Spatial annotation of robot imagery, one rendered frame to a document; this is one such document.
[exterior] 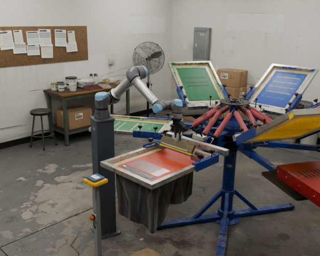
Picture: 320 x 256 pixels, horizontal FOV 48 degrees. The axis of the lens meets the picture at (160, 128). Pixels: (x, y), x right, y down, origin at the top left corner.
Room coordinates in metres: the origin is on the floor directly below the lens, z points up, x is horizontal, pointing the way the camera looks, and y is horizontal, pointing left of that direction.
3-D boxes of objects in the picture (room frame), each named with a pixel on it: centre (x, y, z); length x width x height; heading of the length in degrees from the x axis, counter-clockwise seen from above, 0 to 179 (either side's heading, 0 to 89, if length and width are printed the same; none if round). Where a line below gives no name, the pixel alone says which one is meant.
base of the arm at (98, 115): (3.23, 0.54, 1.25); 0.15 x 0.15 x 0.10
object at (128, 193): (2.54, 0.19, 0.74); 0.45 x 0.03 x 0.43; 46
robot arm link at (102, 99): (3.23, 0.53, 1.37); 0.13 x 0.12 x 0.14; 146
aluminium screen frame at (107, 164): (2.75, -0.01, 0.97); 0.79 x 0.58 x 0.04; 136
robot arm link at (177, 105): (2.93, -0.14, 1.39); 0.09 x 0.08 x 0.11; 56
